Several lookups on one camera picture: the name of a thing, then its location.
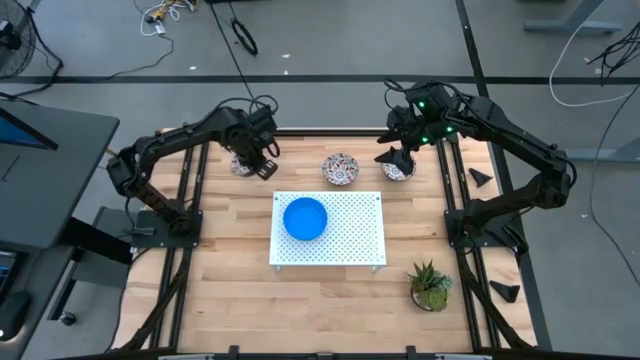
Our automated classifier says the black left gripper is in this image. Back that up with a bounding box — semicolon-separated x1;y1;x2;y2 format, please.
227;106;280;182

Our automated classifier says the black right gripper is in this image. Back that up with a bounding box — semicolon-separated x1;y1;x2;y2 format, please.
373;82;459;175

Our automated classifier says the dark patterned ceramic bowl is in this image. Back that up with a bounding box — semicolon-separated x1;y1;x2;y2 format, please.
230;153;259;178
381;158;418;183
321;152;360;187

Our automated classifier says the blue plastic bowl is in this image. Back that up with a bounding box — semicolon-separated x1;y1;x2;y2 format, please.
282;196;329;242

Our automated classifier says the black triangular plastic piece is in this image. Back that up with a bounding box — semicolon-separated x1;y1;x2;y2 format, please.
488;279;522;304
468;167;494;189

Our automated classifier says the white perforated metal shelf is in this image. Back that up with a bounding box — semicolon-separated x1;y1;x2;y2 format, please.
268;190;388;272

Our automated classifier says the potted green succulent plant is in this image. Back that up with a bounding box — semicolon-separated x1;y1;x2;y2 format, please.
404;259;456;314

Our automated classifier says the black desk leg base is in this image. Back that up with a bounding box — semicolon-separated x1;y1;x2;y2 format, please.
47;207;134;321

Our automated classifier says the dark grey desk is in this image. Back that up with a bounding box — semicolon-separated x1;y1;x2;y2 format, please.
0;244;76;360
0;99;121;251

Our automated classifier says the grey desk foot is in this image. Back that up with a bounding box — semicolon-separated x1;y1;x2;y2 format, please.
562;135;640;163
523;0;624;36

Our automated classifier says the computer monitor screen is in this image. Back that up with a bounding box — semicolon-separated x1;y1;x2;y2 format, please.
0;107;60;152

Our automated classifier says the black floor fan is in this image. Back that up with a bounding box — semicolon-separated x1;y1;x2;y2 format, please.
0;0;37;80

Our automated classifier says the black keyboard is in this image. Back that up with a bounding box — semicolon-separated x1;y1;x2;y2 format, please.
0;249;20;304

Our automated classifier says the black computer mouse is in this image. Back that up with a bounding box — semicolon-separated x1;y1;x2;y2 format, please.
0;290;32;342

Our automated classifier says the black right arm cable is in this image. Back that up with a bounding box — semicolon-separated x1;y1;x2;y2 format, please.
382;78;409;109

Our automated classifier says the black aluminium table frame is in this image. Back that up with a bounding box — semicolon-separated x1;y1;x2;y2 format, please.
112;127;539;360

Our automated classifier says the long black floor cable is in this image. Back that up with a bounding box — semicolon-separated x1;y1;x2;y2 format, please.
207;0;257;101

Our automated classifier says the black coiled cable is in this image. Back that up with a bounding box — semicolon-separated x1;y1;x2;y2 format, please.
230;17;260;56

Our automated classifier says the white power strip with cables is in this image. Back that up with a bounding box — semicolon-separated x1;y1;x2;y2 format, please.
139;0;199;37

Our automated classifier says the white floor cable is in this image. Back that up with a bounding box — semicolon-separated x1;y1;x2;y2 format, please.
548;0;640;109

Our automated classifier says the thin black floor cable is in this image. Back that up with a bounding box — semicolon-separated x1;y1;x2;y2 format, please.
588;84;640;289

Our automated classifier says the black cable bundle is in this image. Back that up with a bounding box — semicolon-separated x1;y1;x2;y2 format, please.
587;22;640;87

